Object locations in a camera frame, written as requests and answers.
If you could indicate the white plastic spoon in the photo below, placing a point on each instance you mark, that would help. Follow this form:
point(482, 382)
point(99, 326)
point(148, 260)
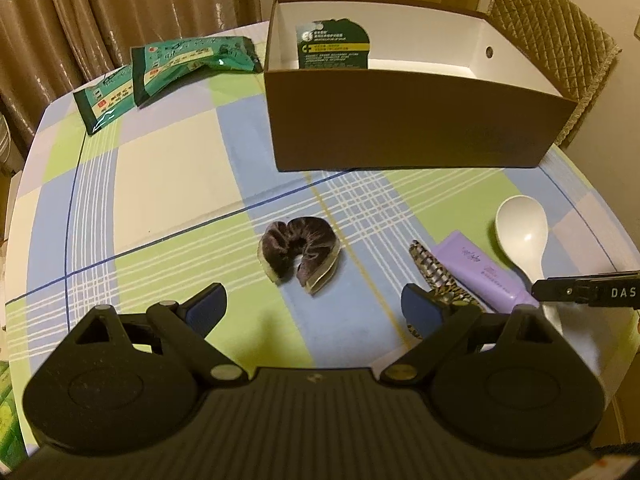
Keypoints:
point(522, 233)

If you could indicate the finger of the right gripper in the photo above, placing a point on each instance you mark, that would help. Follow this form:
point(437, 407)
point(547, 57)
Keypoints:
point(568, 288)

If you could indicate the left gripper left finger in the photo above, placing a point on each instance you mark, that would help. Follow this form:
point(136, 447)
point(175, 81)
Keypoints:
point(183, 329)

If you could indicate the green snack bag rear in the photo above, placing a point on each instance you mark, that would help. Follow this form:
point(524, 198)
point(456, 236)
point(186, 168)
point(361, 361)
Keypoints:
point(102, 103)

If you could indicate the dark brown scrunchie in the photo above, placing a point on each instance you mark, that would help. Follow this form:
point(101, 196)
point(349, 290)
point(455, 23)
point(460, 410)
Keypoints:
point(307, 246)

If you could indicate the dark green card package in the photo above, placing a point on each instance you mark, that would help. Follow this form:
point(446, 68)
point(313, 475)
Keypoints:
point(332, 44)

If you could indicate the checkered tablecloth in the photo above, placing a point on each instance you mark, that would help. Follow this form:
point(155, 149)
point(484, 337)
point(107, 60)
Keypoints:
point(174, 197)

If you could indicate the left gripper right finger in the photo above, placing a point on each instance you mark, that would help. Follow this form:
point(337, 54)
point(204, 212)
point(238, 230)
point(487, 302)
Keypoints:
point(417, 363)

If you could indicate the quilted chair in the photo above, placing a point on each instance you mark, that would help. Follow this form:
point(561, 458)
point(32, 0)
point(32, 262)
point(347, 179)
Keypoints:
point(576, 53)

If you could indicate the leopard print hair clip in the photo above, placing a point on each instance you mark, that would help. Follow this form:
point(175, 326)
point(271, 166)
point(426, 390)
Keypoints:
point(440, 279)

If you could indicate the beige curtain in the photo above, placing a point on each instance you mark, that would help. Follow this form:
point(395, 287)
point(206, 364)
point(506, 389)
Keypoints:
point(51, 47)

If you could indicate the purple tube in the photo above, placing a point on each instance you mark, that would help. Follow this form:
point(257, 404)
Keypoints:
point(481, 274)

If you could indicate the brown cardboard box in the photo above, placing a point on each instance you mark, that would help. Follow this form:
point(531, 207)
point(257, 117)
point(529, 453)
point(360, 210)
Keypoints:
point(444, 88)

